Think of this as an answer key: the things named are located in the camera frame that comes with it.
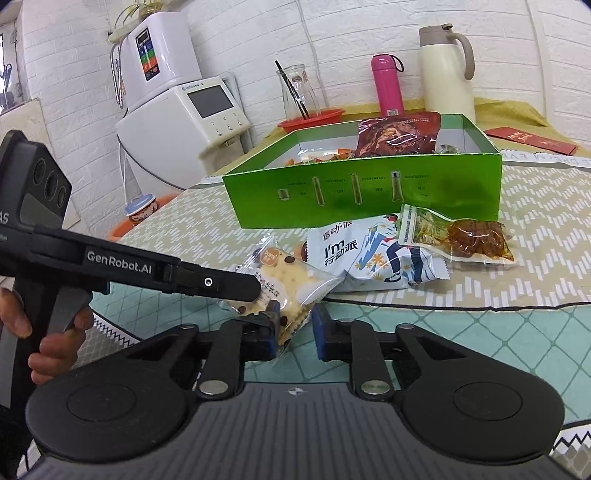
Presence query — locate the beige chevron table mat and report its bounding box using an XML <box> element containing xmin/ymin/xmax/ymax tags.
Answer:
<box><xmin>113</xmin><ymin>150</ymin><xmax>591</xmax><ymax>315</ymax></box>

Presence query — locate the orange basin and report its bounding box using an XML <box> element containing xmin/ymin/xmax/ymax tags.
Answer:
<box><xmin>111</xmin><ymin>194</ymin><xmax>178</xmax><ymax>241</ymax></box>

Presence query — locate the teal patterned mat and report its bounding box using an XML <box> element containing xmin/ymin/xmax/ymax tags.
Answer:
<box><xmin>88</xmin><ymin>277</ymin><xmax>591</xmax><ymax>435</ymax></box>

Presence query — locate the beige stone slab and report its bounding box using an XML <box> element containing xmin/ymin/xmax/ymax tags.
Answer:
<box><xmin>0</xmin><ymin>97</ymin><xmax>61</xmax><ymax>185</ymax></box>

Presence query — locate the white water purifier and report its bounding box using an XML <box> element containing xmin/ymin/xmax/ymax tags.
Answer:
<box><xmin>109</xmin><ymin>11</ymin><xmax>202</xmax><ymax>112</ymax></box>

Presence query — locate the white blue snack packet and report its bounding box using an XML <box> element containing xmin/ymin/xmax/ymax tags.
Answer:
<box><xmin>300</xmin><ymin>215</ymin><xmax>451</xmax><ymax>289</ymax></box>

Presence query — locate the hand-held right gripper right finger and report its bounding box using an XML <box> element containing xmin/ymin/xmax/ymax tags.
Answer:
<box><xmin>311</xmin><ymin>305</ymin><xmax>467</xmax><ymax>400</ymax></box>

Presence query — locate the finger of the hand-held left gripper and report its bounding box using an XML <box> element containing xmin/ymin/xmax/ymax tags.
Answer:
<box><xmin>178</xmin><ymin>263</ymin><xmax>264</xmax><ymax>303</ymax></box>

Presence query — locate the black straw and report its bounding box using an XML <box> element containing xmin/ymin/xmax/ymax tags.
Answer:
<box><xmin>274</xmin><ymin>60</ymin><xmax>310</xmax><ymax>120</ymax></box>

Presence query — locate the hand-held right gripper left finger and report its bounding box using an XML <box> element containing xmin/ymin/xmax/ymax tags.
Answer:
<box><xmin>117</xmin><ymin>300</ymin><xmax>282</xmax><ymax>398</ymax></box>

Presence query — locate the clear cookie snack packet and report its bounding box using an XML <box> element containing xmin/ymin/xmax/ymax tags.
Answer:
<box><xmin>217</xmin><ymin>233</ymin><xmax>342</xmax><ymax>365</ymax></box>

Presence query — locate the cream thermal jug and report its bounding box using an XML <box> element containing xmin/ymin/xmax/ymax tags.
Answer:
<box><xmin>419</xmin><ymin>24</ymin><xmax>476</xmax><ymax>125</ymax></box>

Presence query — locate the red envelope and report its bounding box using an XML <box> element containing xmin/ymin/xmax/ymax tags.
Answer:
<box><xmin>485</xmin><ymin>126</ymin><xmax>580</xmax><ymax>156</ymax></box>

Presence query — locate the glass carafe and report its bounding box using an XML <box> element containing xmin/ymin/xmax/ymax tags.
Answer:
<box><xmin>276</xmin><ymin>64</ymin><xmax>322</xmax><ymax>121</ymax></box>

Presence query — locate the green clear snack packet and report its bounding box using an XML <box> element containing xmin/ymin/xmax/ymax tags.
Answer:
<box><xmin>394</xmin><ymin>203</ymin><xmax>517</xmax><ymax>268</ymax></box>

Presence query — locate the person's left hand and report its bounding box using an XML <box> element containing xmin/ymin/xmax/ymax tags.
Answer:
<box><xmin>0</xmin><ymin>287</ymin><xmax>95</xmax><ymax>385</ymax></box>

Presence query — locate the orange plastic bowl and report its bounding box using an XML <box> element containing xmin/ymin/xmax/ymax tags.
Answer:
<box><xmin>277</xmin><ymin>107</ymin><xmax>346</xmax><ymax>134</ymax></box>

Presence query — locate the potted plant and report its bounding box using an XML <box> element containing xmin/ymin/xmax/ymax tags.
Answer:
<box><xmin>107</xmin><ymin>0</ymin><xmax>178</xmax><ymax>44</ymax></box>

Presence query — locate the small jar with blue lid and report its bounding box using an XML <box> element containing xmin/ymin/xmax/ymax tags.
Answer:
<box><xmin>126</xmin><ymin>194</ymin><xmax>158</xmax><ymax>222</ymax></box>

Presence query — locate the dark red snack packet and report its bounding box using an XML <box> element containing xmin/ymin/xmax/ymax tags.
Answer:
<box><xmin>353</xmin><ymin>111</ymin><xmax>443</xmax><ymax>158</ymax></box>

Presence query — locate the green cardboard box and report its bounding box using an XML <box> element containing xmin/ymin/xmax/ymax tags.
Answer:
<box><xmin>222</xmin><ymin>113</ymin><xmax>503</xmax><ymax>230</ymax></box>

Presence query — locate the white water dispenser with screen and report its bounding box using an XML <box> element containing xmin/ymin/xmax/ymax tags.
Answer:
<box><xmin>115</xmin><ymin>76</ymin><xmax>252</xmax><ymax>192</ymax></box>

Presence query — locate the pink thermos bottle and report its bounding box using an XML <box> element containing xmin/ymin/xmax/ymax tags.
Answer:
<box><xmin>370</xmin><ymin>54</ymin><xmax>407</xmax><ymax>117</ymax></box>

